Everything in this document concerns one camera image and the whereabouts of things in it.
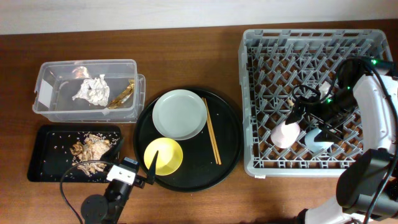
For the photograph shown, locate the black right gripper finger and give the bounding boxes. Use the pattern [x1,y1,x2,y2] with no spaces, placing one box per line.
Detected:
[315,123,344,143]
[285,98,307,125]

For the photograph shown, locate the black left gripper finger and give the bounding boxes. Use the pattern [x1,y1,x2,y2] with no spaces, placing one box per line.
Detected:
[100,138,124,162]
[146,151,159,185]

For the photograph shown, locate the blue plastic cup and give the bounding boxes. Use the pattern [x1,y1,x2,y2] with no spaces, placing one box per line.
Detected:
[304,128,333,153]

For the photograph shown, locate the food scraps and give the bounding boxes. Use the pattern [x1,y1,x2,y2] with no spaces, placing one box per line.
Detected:
[40,130,121,183]

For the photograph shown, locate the yellow bowl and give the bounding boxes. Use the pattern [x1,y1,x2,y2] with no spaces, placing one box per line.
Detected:
[144,138,183,176]

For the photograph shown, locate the pink plastic cup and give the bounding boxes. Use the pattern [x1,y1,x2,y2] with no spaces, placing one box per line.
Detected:
[271,121,300,149]

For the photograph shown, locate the brown gold snack wrapper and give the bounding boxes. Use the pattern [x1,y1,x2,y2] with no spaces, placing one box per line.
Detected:
[107,80,135,109]

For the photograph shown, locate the white tissue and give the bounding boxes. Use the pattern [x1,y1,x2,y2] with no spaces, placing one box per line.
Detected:
[72,74,110,106]

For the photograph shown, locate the grey plate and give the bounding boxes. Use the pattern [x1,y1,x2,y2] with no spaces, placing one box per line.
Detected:
[152,89,207,141]

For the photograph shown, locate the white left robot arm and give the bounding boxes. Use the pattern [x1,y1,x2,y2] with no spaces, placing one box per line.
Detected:
[81,151,159,223]

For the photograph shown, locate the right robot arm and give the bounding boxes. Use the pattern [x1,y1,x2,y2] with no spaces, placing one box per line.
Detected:
[285,57,397,223]

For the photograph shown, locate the small food crumb in rack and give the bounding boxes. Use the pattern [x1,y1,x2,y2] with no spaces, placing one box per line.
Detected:
[287,99,294,106]

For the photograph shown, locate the grey dishwasher rack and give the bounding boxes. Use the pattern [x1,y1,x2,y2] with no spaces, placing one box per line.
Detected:
[238,29,392,178]

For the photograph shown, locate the round black tray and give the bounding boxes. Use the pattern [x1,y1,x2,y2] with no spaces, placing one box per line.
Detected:
[132,88,243,192]

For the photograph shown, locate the black rectangular tray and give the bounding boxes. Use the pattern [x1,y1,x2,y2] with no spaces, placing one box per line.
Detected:
[27,124,124,183]

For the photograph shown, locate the clear plastic bin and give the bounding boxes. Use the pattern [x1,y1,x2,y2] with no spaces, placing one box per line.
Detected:
[32,59,146,123]

